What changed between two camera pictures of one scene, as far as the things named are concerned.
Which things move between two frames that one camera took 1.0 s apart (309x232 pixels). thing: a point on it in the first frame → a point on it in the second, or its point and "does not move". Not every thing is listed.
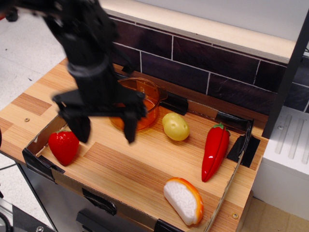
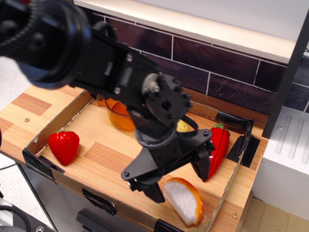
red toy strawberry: x=64 y=144 does not move
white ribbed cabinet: x=283 y=176 does not move
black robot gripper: x=101 y=92 → x=171 y=139
